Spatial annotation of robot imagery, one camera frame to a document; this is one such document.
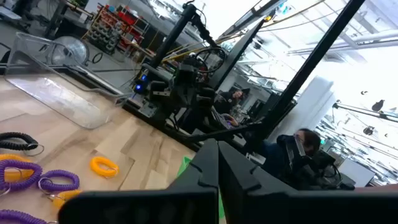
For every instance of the round grey fan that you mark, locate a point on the round grey fan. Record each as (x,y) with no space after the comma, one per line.
(73,49)

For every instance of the shelf with coloured bins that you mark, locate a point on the shelf with coloured bins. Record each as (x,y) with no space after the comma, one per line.
(109,31)

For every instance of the clear plastic bin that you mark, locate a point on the clear plastic bin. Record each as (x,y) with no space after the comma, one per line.
(62,99)

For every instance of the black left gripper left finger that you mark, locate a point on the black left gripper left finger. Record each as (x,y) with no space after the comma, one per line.
(149,205)

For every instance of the person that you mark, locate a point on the person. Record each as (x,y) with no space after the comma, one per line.
(308,141)
(228,101)

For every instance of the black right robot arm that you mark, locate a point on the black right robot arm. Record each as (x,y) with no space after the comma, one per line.
(174,34)

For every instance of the black aluminium rig frame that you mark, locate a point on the black aluminium rig frame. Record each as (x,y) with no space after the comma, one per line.
(311,62)

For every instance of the white monitor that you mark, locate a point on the white monitor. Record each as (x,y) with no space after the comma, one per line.
(357,172)

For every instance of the white pillar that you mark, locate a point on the white pillar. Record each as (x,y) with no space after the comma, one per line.
(311,105)

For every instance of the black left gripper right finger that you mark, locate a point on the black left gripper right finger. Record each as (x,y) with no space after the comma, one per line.
(280,208)

